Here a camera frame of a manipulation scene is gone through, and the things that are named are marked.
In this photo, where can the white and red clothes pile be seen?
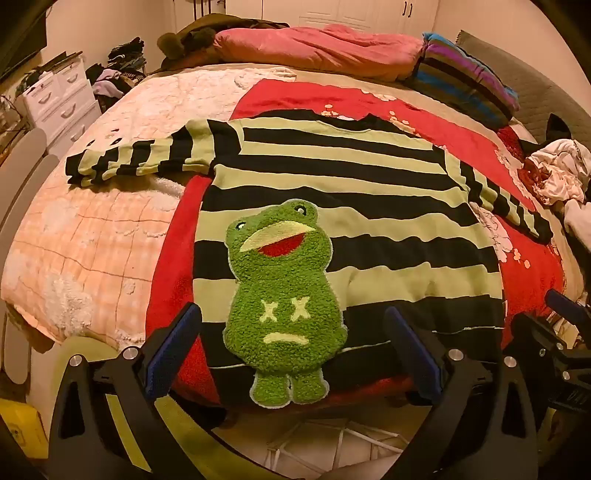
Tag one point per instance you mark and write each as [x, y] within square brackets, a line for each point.
[558, 170]

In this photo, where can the green black striped frog sweater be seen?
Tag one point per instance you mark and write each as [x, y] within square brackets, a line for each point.
[323, 157]

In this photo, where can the white wardrobe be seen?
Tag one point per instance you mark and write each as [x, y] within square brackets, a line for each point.
[360, 14]

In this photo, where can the yellow green garment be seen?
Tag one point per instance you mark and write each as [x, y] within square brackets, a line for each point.
[184, 434]

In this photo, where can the pink duvet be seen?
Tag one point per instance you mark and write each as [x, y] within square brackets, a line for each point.
[323, 50]

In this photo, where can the white drawer chest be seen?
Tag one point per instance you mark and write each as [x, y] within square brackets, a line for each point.
[60, 101]

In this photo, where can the beige bedsheet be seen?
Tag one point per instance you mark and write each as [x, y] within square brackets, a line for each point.
[406, 90]

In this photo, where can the pile of dark clothes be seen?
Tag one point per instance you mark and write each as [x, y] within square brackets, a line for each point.
[111, 81]

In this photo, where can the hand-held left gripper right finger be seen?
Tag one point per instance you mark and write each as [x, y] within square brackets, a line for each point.
[411, 350]

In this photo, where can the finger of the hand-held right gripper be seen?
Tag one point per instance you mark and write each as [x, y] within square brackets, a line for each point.
[568, 307]
[540, 337]

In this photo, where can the grey quilted pillow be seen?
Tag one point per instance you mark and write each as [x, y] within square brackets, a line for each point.
[531, 92]

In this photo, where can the red floral blanket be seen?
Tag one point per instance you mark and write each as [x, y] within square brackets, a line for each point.
[295, 94]

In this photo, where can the cluttered side shelf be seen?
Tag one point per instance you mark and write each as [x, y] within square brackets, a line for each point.
[11, 115]

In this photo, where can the grey padded bed frame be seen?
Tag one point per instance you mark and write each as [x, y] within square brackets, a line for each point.
[23, 184]

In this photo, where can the black flat television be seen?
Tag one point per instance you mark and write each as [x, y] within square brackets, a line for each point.
[18, 46]

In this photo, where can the multicolour striped pillow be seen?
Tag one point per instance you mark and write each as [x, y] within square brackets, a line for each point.
[461, 78]

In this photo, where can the pink checked quilt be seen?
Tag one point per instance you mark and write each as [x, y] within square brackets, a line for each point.
[92, 240]

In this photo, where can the black garment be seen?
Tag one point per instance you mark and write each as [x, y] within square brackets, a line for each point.
[556, 129]

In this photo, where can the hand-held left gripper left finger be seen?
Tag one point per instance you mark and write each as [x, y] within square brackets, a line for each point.
[178, 341]

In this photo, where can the yellow box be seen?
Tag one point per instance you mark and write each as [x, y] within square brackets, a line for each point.
[21, 424]

